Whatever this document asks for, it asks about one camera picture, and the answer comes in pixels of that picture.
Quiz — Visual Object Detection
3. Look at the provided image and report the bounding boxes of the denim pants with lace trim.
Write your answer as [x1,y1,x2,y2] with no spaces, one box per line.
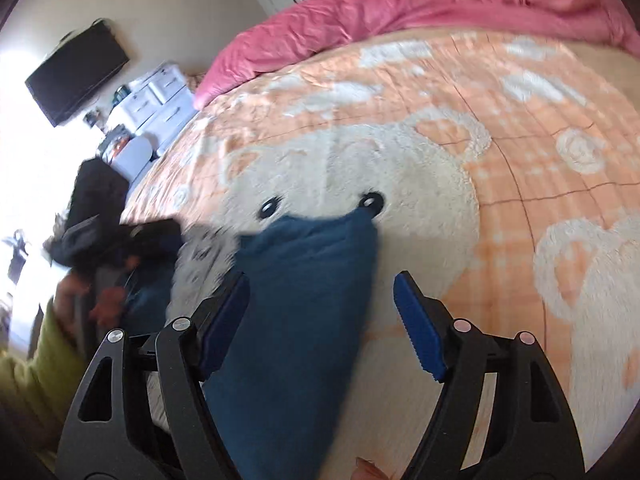
[122,210,381,480]

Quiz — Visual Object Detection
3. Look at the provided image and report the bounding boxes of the pink duvet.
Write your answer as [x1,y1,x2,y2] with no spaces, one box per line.
[192,0,640,111]

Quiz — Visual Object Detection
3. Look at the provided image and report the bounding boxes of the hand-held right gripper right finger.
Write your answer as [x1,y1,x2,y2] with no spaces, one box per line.
[392,270,586,480]

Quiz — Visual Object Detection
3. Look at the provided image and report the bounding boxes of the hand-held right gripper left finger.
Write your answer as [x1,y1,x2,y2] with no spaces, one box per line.
[55,270,251,480]

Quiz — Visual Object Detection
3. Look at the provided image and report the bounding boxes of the peach bear printed blanket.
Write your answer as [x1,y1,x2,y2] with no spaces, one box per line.
[120,27,640,476]

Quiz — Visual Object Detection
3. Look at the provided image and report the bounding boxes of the white drawer dresser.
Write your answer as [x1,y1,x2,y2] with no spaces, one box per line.
[107,62,196,158]

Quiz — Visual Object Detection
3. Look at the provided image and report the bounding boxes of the person's left hand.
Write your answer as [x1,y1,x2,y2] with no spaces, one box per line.
[52,255,141,328]

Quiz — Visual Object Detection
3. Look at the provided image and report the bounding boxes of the black wall television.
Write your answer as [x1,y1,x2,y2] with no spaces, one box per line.
[25,20,131,128]

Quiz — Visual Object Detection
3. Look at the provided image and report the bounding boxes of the person's left forearm green sleeve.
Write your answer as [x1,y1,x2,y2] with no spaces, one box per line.
[0,295,88,466]

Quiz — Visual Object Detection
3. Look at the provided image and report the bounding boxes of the pile of small clutter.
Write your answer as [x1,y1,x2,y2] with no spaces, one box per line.
[85,85,133,161]

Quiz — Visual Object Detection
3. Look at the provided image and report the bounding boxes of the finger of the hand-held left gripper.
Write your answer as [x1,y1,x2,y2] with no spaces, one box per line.
[127,219,183,261]

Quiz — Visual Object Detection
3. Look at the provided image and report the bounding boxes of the person's right hand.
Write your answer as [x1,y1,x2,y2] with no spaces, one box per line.
[352,456,387,480]

